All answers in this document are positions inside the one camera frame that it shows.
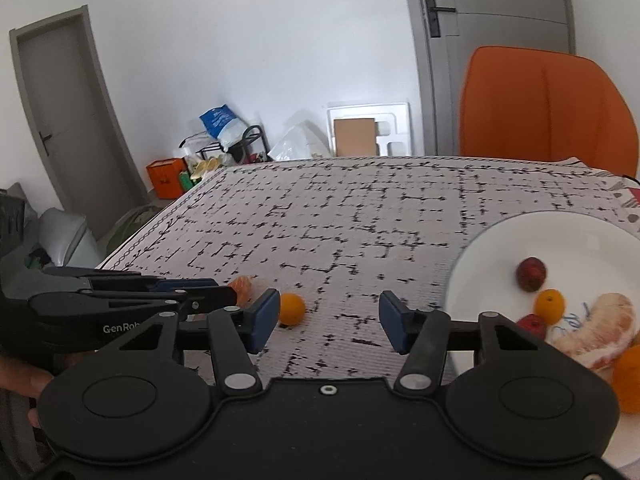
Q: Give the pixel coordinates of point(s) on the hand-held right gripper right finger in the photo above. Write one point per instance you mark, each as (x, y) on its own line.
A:
(392, 324)

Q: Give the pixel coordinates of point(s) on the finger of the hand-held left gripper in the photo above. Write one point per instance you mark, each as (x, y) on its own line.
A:
(180, 285)
(210, 299)

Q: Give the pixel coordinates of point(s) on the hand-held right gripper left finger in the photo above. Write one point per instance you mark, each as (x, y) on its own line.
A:
(262, 321)

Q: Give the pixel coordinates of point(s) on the small orange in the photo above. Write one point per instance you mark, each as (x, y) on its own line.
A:
(549, 306)
(291, 309)
(627, 379)

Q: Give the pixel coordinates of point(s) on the peeled orange piece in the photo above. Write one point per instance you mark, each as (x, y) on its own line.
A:
(243, 290)

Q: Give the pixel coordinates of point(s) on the white bowl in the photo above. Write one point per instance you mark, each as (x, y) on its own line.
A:
(490, 260)

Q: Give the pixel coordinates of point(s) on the large peeled pomelo piece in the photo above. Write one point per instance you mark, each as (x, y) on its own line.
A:
(602, 332)

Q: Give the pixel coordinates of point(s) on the person's left hand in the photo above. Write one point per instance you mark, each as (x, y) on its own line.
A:
(27, 380)

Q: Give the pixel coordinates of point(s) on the olive green bag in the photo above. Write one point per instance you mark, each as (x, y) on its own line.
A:
(132, 227)

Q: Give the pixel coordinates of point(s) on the grey plastic chair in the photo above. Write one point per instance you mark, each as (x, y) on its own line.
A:
(67, 237)

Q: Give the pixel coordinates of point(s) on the orange box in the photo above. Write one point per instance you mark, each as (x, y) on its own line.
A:
(165, 179)

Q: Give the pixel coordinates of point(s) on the printed white tablecloth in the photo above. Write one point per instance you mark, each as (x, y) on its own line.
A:
(350, 220)

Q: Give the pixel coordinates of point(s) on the yellow slippers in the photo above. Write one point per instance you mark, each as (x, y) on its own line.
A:
(206, 167)

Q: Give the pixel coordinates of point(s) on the black shoe rack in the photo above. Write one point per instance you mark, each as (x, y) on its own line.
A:
(252, 142)

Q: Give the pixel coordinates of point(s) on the blue plastic bag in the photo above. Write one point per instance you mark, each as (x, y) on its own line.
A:
(220, 122)

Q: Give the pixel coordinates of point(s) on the clear plastic bag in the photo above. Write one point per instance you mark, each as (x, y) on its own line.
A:
(300, 142)

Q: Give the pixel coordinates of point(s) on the brown cardboard sheet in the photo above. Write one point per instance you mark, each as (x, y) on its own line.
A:
(354, 137)

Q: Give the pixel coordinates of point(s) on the white foam packaging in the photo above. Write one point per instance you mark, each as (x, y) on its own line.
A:
(395, 130)

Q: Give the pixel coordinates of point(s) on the orange chair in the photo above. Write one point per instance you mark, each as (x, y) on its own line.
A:
(545, 105)

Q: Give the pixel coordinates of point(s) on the red patterned cloth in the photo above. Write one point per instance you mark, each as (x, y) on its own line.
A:
(627, 197)

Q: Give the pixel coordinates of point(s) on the grey door with dark frame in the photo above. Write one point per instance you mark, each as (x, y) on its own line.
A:
(65, 120)

